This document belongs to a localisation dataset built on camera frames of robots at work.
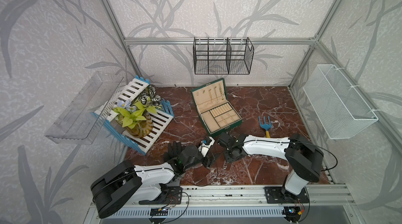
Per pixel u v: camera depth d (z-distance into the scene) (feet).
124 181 1.54
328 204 2.37
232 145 2.14
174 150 2.85
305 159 1.47
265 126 3.24
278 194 2.38
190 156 2.03
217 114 3.24
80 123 2.09
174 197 2.38
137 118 2.38
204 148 2.29
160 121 3.26
